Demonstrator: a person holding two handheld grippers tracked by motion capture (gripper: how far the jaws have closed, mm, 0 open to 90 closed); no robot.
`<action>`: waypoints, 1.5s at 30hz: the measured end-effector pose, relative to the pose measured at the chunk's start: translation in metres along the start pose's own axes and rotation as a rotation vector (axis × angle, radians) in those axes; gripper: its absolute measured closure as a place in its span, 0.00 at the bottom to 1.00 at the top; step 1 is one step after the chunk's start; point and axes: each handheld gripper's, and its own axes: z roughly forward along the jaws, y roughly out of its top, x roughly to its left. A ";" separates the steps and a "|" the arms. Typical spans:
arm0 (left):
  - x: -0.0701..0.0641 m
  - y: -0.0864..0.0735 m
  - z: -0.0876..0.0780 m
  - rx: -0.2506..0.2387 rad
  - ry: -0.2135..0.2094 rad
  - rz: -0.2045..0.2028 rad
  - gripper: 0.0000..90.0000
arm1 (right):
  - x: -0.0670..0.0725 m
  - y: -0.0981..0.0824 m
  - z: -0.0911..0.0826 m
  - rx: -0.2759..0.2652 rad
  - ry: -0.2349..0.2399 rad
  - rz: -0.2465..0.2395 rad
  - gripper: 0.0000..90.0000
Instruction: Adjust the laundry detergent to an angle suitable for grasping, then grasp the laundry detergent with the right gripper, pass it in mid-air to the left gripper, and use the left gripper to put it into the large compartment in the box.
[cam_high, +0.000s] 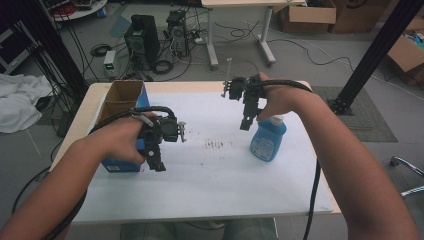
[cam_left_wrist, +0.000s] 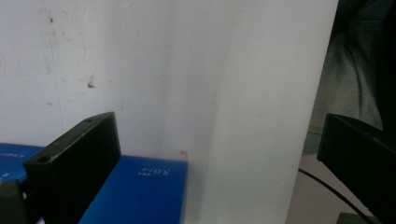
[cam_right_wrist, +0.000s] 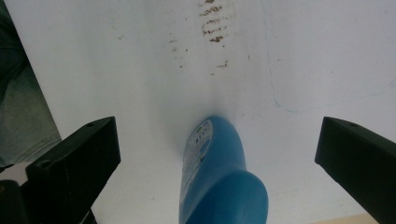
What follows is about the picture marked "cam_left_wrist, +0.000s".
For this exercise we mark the dark cloth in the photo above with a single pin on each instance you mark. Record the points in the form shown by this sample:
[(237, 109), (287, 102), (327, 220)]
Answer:
[(348, 68)]

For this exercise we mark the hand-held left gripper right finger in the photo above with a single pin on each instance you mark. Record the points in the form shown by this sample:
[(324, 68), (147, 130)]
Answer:
[(358, 155)]

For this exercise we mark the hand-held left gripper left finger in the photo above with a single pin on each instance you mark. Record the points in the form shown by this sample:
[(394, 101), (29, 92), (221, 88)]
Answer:
[(74, 161)]

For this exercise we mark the blue cardboard box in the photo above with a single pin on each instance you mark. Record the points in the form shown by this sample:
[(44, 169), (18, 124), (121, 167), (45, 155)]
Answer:
[(140, 193)]

